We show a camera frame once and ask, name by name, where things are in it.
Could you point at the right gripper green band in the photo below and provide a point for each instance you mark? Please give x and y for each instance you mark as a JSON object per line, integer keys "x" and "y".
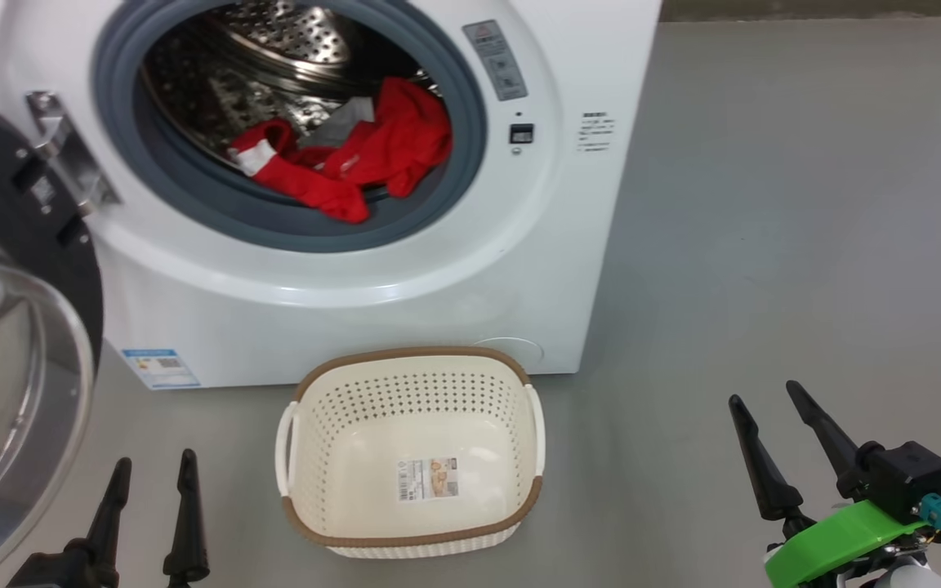
{"x": 830, "y": 543}

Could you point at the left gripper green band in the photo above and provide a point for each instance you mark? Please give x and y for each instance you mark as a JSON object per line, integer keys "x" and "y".
{"x": 46, "y": 572}

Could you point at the red and white jersey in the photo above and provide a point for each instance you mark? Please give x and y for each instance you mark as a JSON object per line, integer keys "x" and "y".
{"x": 405, "y": 139}

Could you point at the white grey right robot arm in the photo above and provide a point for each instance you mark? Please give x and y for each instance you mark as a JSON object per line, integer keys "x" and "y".
{"x": 912, "y": 576}

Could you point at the cream laundry basket brown rim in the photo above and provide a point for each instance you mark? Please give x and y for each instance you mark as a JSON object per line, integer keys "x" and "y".
{"x": 340, "y": 408}

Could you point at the grey rubber door gasket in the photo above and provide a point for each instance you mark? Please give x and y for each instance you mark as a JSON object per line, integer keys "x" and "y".
{"x": 193, "y": 208}

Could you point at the white front-load washing machine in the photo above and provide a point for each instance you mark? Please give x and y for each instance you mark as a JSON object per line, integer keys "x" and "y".
{"x": 356, "y": 269}

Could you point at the metal door hinge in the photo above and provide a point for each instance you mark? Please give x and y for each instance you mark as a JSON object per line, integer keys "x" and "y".
{"x": 70, "y": 163}

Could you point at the stainless steel washing machine drum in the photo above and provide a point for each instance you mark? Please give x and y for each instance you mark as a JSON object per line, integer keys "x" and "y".
{"x": 274, "y": 41}

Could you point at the blue energy label sticker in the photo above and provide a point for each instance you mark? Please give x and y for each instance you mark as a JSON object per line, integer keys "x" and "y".
{"x": 160, "y": 369}

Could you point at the paper product label sticker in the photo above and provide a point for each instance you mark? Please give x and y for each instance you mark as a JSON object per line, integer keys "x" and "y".
{"x": 428, "y": 479}

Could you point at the round white filter cover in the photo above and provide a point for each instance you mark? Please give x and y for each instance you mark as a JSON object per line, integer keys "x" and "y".
{"x": 524, "y": 349}

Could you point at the dark grey baseboard strip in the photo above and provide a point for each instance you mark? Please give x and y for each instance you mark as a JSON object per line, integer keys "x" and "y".
{"x": 805, "y": 8}

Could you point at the grey warning label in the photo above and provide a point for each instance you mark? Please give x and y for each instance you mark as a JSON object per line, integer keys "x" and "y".
{"x": 495, "y": 61}

